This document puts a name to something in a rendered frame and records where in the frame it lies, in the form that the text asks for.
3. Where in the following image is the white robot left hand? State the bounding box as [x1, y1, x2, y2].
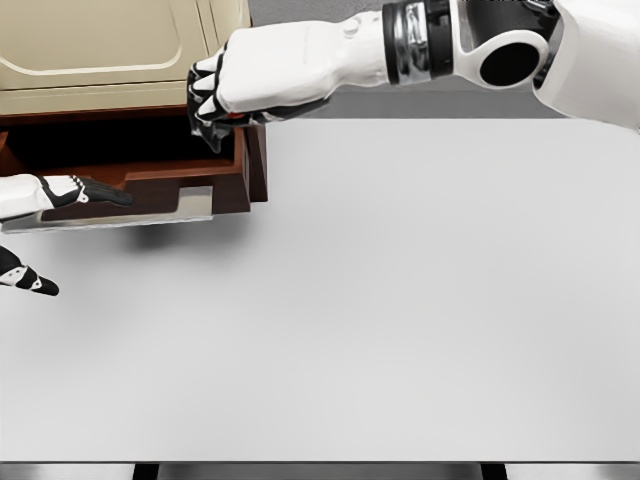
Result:
[0, 173, 136, 298]

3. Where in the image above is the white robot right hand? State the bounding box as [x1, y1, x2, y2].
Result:
[186, 17, 340, 155]

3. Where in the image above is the brown drawer with silver handle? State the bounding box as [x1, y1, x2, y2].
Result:
[0, 124, 252, 235]

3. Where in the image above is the cream and brown cabinet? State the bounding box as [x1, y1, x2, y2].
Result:
[0, 0, 269, 204]

